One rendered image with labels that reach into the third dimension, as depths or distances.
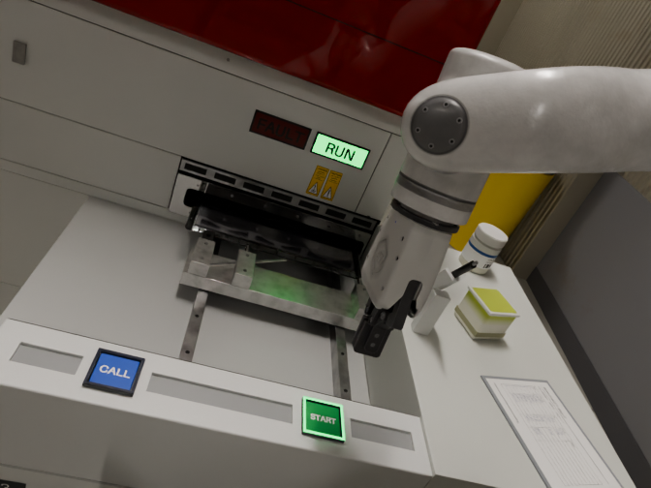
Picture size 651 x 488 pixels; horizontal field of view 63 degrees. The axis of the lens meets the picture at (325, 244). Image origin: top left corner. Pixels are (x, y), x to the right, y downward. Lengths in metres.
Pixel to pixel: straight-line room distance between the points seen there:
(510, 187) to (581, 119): 3.04
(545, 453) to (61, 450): 0.65
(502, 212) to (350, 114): 2.54
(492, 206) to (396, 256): 3.02
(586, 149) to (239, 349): 0.68
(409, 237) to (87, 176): 0.84
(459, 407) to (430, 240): 0.38
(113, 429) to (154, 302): 0.36
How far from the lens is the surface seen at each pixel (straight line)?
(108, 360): 0.69
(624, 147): 0.49
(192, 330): 0.92
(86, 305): 0.97
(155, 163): 1.17
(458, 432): 0.81
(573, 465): 0.91
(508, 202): 3.52
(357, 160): 1.12
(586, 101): 0.46
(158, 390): 0.68
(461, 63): 0.52
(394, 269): 0.53
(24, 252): 1.38
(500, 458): 0.83
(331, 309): 1.03
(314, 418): 0.71
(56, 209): 1.29
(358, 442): 0.72
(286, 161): 1.12
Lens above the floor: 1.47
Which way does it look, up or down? 29 degrees down
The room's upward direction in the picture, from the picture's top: 24 degrees clockwise
